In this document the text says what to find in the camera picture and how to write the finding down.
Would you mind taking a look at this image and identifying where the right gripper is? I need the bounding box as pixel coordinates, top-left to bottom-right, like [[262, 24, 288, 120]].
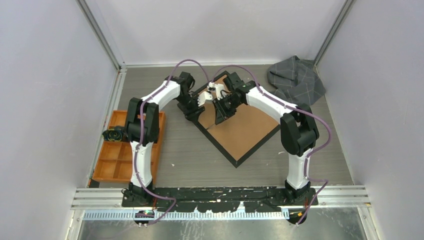
[[211, 95, 242, 126]]

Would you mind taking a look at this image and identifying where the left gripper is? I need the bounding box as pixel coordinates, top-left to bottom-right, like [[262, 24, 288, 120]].
[[176, 94, 206, 125]]

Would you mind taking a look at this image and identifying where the black picture frame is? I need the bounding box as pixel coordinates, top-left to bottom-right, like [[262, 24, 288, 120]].
[[193, 103, 280, 168]]

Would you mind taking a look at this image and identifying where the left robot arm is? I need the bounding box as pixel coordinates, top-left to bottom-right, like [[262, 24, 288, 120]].
[[124, 72, 205, 207]]

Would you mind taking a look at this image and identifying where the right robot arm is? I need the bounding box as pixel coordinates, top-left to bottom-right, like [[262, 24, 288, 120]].
[[207, 72, 320, 205]]

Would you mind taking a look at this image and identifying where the grey checked cloth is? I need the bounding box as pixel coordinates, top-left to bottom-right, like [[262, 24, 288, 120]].
[[266, 55, 326, 106]]

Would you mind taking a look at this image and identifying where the orange wooden divided tray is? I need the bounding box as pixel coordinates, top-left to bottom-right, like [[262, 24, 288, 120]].
[[91, 111, 166, 184]]

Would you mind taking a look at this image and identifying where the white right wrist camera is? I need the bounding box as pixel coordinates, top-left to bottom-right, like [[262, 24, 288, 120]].
[[206, 82, 225, 100]]

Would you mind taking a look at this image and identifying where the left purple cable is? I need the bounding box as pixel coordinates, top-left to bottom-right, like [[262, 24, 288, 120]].
[[133, 59, 213, 227]]

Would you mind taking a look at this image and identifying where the purple cable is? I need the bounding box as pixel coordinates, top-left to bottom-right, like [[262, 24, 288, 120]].
[[133, 59, 213, 227], [210, 64, 333, 227]]

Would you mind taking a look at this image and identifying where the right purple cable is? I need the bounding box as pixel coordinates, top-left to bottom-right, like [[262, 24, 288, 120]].
[[210, 64, 333, 227]]

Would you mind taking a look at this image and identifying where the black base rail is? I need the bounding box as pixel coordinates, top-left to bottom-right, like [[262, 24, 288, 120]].
[[121, 186, 318, 213]]

